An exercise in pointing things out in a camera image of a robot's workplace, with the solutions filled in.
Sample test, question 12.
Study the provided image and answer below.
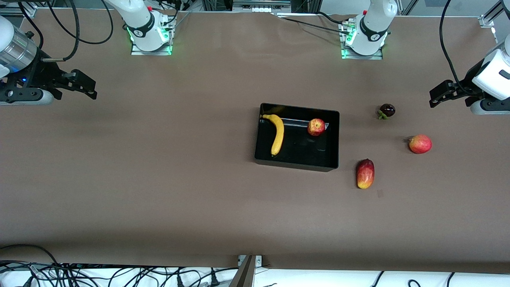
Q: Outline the small red yellow apple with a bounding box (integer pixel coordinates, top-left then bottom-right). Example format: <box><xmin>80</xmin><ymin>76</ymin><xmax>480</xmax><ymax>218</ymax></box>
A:
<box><xmin>307</xmin><ymin>118</ymin><xmax>326</xmax><ymax>137</ymax></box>

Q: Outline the black rectangular plastic box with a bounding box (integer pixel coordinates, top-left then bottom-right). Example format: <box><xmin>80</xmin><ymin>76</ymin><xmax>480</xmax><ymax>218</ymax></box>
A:
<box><xmin>254</xmin><ymin>103</ymin><xmax>340</xmax><ymax>173</ymax></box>

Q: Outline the yellow banana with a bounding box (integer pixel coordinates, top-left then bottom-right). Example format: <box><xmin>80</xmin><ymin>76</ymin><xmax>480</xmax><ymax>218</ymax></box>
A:
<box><xmin>262</xmin><ymin>114</ymin><xmax>285</xmax><ymax>157</ymax></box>

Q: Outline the red round apple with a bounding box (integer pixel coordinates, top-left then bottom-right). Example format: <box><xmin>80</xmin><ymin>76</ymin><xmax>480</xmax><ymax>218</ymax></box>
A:
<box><xmin>408</xmin><ymin>134</ymin><xmax>433</xmax><ymax>154</ymax></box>

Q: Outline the dark purple mangosteen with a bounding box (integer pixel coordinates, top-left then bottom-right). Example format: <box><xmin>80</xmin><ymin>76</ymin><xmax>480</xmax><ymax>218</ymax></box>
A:
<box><xmin>377</xmin><ymin>103</ymin><xmax>396</xmax><ymax>120</ymax></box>

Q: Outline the red yellow mango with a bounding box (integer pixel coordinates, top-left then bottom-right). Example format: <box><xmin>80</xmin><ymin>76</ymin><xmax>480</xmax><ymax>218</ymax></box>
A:
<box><xmin>356</xmin><ymin>158</ymin><xmax>375</xmax><ymax>189</ymax></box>

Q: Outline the brown table cover sheet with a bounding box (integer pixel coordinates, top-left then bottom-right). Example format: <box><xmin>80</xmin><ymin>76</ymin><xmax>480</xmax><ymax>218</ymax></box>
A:
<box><xmin>0</xmin><ymin>10</ymin><xmax>510</xmax><ymax>275</ymax></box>

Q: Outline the silver device with white connectors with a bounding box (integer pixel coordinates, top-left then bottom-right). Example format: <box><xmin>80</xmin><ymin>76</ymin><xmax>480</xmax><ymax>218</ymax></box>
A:
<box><xmin>232</xmin><ymin>0</ymin><xmax>292</xmax><ymax>14</ymax></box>

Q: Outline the white lower panel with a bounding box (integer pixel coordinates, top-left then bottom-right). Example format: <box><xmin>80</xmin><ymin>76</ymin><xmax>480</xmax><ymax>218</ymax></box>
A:
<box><xmin>0</xmin><ymin>265</ymin><xmax>510</xmax><ymax>287</ymax></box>

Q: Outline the aluminium profile bar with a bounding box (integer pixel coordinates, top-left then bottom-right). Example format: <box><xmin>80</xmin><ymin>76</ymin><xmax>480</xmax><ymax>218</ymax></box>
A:
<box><xmin>229</xmin><ymin>255</ymin><xmax>257</xmax><ymax>287</ymax></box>

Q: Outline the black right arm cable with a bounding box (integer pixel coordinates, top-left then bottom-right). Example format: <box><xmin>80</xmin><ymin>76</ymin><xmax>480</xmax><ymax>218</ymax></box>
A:
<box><xmin>18</xmin><ymin>0</ymin><xmax>114</xmax><ymax>63</ymax></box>

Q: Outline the aluminium frame corner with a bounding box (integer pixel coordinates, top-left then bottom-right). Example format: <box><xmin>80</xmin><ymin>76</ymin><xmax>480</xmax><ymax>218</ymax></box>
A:
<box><xmin>0</xmin><ymin>0</ymin><xmax>37</xmax><ymax>18</ymax></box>
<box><xmin>479</xmin><ymin>0</ymin><xmax>510</xmax><ymax>44</ymax></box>

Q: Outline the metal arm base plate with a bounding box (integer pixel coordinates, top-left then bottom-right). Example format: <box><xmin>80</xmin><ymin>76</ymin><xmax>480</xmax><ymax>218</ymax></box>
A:
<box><xmin>130</xmin><ymin>12</ymin><xmax>174</xmax><ymax>56</ymax></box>
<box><xmin>341</xmin><ymin>19</ymin><xmax>384</xmax><ymax>61</ymax></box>

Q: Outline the black cable on table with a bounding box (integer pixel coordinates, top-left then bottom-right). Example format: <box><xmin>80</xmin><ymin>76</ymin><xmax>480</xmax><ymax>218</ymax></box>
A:
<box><xmin>314</xmin><ymin>11</ymin><xmax>346</xmax><ymax>25</ymax></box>
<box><xmin>276</xmin><ymin>16</ymin><xmax>348</xmax><ymax>35</ymax></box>

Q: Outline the black looping cable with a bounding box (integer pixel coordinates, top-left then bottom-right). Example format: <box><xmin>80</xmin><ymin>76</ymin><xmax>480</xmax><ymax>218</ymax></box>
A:
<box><xmin>0</xmin><ymin>244</ymin><xmax>60</xmax><ymax>266</ymax></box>

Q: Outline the black tangled cable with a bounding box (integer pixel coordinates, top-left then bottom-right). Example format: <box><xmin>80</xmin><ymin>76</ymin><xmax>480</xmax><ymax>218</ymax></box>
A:
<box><xmin>0</xmin><ymin>260</ymin><xmax>96</xmax><ymax>287</ymax></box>
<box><xmin>175</xmin><ymin>267</ymin><xmax>239</xmax><ymax>287</ymax></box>
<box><xmin>92</xmin><ymin>266</ymin><xmax>188</xmax><ymax>287</ymax></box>

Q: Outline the small metal bracket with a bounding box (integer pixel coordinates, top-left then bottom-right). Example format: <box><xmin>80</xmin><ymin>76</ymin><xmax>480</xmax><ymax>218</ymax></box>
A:
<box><xmin>237</xmin><ymin>255</ymin><xmax>263</xmax><ymax>267</ymax></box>

